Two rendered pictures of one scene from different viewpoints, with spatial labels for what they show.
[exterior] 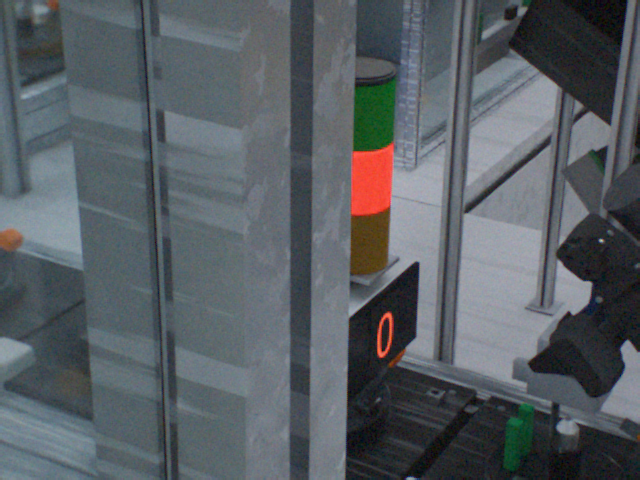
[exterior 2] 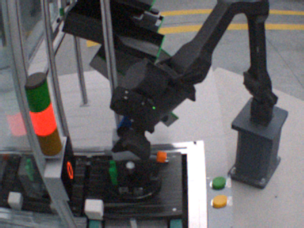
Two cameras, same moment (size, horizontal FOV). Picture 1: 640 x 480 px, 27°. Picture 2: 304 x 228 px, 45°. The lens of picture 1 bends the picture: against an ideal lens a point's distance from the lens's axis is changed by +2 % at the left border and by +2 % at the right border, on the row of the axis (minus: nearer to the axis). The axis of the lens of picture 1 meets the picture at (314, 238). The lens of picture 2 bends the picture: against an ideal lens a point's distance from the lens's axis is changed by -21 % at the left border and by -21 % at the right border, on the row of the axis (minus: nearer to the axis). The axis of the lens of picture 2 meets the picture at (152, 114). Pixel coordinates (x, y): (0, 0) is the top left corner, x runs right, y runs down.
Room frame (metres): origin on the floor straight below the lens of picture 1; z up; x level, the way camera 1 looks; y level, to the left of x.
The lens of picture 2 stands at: (0.26, 0.05, 1.76)
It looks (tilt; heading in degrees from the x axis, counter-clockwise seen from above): 37 degrees down; 334
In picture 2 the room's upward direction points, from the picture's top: 6 degrees counter-clockwise
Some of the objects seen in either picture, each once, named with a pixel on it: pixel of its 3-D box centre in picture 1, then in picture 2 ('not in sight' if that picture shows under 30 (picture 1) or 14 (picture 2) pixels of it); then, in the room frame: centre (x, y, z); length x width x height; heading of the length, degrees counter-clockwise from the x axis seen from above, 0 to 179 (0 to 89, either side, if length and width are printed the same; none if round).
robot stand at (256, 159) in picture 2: not in sight; (258, 144); (0.92, -0.60, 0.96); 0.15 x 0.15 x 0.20; 24
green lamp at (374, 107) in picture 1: (360, 108); (36, 93); (0.89, -0.03, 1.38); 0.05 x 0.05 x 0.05
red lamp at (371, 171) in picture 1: (358, 171); (42, 116); (0.89, -0.03, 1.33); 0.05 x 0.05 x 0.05
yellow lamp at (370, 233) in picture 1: (357, 231); (48, 138); (0.89, -0.03, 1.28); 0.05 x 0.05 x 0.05
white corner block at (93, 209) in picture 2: not in sight; (94, 210); (0.96, -0.10, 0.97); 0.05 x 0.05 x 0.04; 60
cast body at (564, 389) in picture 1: (561, 356); (121, 142); (1.00, -0.22, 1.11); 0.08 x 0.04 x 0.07; 60
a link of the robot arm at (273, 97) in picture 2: not in sight; (262, 91); (0.92, -0.59, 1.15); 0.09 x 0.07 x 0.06; 177
